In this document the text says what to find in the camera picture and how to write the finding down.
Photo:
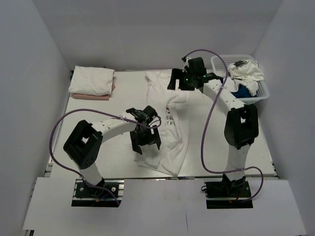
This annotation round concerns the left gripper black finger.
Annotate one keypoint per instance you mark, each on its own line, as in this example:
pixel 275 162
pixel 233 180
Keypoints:
pixel 135 143
pixel 155 139

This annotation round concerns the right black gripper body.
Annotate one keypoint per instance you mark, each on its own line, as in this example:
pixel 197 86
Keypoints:
pixel 188 84

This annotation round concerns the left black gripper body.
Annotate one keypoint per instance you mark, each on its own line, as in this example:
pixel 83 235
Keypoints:
pixel 145 136

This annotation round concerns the white cartoon print t-shirt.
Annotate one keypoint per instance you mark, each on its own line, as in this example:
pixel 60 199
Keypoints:
pixel 174 108

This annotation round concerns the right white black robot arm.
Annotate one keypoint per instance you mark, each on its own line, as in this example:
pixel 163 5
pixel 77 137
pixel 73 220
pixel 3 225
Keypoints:
pixel 241 124

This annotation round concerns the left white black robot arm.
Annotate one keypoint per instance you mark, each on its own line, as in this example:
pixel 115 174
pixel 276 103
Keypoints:
pixel 83 144

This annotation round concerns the white plastic laundry basket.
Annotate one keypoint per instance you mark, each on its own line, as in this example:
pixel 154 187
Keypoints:
pixel 219 69

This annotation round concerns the blue t-shirt in basket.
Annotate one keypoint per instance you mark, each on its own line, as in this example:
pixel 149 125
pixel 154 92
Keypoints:
pixel 242 92

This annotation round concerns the crumpled white t-shirt in basket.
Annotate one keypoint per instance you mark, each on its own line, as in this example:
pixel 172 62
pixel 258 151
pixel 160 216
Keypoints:
pixel 246 73

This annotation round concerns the folded pink t-shirt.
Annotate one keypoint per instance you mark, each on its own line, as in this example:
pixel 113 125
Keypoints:
pixel 91 97

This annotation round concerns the folded white t-shirt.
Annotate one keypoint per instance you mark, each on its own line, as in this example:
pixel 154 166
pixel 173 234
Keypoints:
pixel 94 81

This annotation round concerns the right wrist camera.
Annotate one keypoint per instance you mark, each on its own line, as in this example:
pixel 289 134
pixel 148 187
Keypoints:
pixel 196 65

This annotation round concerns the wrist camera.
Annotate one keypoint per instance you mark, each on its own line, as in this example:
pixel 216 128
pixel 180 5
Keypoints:
pixel 196 65
pixel 142 114

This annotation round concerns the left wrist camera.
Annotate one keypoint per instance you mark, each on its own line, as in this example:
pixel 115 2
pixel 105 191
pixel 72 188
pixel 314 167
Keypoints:
pixel 142 114

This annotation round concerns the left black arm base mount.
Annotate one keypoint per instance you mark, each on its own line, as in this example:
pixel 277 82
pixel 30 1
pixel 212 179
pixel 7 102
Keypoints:
pixel 86 196

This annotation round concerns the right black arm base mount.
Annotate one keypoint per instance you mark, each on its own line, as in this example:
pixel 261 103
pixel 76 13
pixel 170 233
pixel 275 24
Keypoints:
pixel 218 198

